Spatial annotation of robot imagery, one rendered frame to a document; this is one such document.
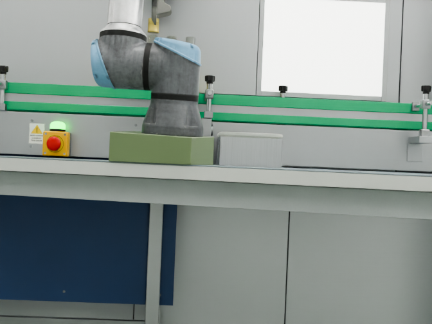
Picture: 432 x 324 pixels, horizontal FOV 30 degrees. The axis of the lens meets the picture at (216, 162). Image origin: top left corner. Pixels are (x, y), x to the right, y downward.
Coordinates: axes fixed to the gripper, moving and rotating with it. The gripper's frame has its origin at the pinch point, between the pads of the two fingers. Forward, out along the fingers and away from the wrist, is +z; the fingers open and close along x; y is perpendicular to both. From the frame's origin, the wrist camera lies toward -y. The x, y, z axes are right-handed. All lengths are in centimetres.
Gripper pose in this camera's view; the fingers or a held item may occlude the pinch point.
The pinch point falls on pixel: (153, 21)
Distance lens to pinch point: 254.6
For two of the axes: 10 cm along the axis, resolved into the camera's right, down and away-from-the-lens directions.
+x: -0.2, -0.1, 10.0
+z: -0.4, 10.0, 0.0
